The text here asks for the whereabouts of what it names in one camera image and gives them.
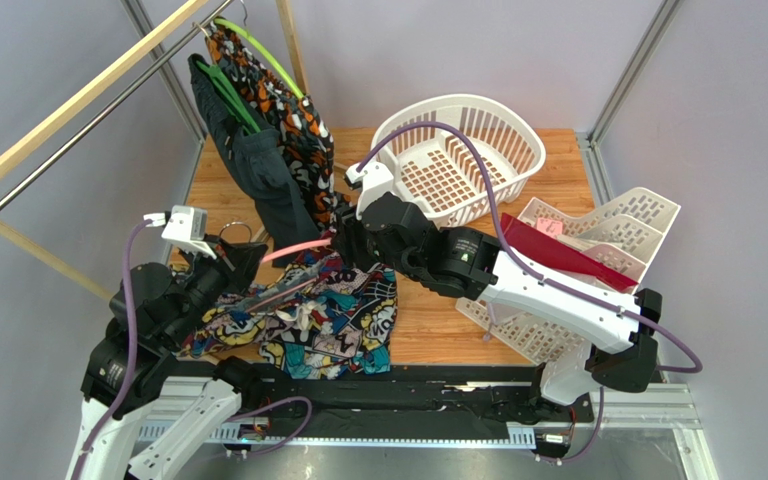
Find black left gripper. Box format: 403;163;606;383
163;231;270;346

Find white plastic laundry basket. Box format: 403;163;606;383
371;94;546;227

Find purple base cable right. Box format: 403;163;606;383
533;385;606;465

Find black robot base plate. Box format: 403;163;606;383
241;365;596;439

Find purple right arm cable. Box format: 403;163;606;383
353;121;703;374

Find white slotted cable duct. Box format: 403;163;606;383
137;417;537;449

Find aluminium frame post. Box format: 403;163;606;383
120;0;205;144
588;0;684;148

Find pink clothes hanger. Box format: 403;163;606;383
218;220;332;313

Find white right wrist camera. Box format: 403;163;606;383
345;160;395;219

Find dark green clothes hanger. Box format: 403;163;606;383
194;60;261;134

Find aluminium frame post left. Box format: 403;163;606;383
120;0;205;144

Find wooden clothes rack frame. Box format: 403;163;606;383
0;0;365;307

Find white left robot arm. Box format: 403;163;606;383
67;237;267;479

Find pink sticky note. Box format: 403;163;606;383
535;217;565;238

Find red plastic folder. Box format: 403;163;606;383
501;214;639;292

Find aluminium frame post right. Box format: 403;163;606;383
588;0;684;148

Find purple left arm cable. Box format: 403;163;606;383
71;218;159;480

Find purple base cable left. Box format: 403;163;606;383
224;397;315;457

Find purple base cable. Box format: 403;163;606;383
224;397;315;457
533;385;606;465

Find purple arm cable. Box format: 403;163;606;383
353;121;703;374
71;218;159;480

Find orange camouflage print shorts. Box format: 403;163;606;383
206;17;349;231

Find colourful comic print shorts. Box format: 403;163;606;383
179;247;398;380

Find white tiered file organizer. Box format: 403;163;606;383
455;186;682;366

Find light green clothes hanger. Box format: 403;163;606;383
215;19;305;99

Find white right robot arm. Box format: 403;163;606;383
332;193;658;406

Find metal hanging rod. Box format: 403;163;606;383
0;1;230;212

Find dark grey shorts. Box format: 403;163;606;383
187;54;321;250

